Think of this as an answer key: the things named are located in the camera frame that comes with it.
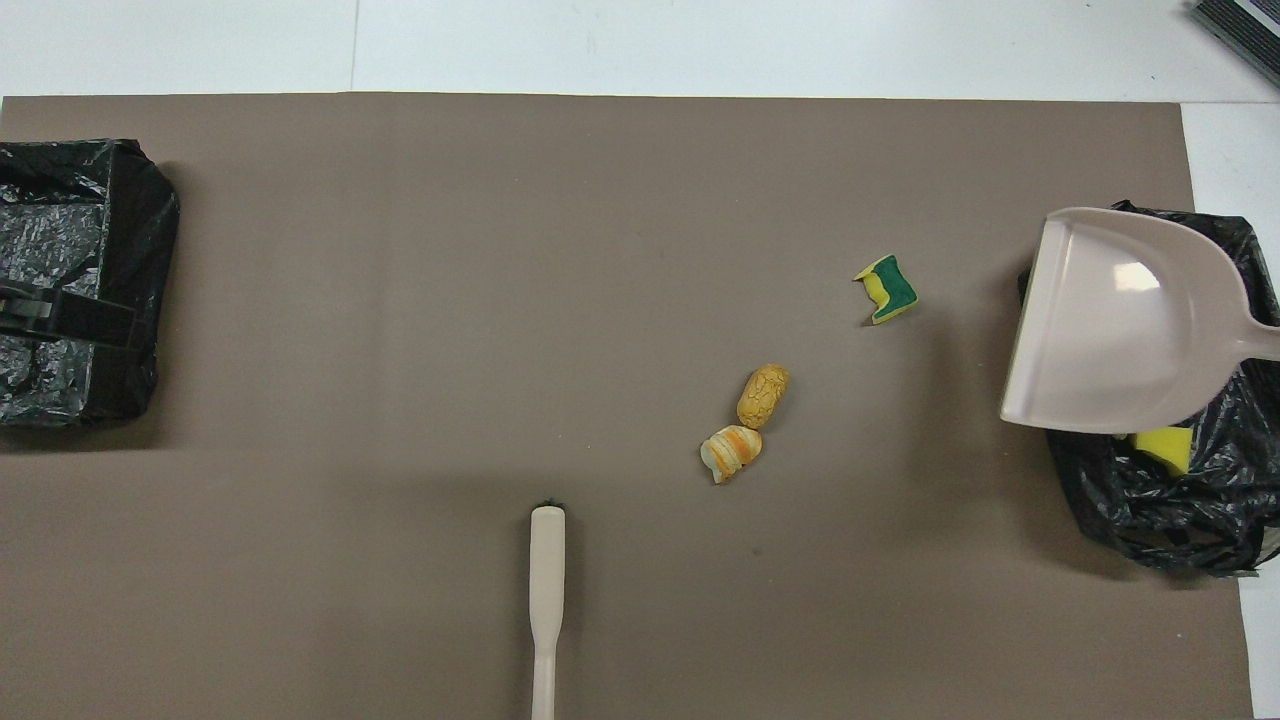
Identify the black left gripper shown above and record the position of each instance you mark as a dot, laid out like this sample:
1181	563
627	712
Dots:
90	322

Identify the beige hand brush black bristles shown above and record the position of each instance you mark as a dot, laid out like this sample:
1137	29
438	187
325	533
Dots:
547	570

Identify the striped orange toy croissant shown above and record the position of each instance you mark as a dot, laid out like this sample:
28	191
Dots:
730	453

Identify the brown cracked toy bread roll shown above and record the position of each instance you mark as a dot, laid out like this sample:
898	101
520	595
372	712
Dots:
763	396

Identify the wavy green yellow sponge piece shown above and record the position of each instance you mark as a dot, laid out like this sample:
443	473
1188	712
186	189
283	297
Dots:
888	290

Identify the beige plastic dustpan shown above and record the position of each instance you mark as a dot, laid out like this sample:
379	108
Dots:
1110	330

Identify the plain yellow sponge piece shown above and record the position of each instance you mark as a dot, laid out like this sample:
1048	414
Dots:
1165	448

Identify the black bag lined bin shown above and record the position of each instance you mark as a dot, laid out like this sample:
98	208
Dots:
1230	480
70	220

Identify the brown paper table mat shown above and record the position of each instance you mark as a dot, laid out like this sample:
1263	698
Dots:
500	250

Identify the grey ribbed device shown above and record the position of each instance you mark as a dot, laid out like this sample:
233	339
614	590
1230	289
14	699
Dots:
1245	25

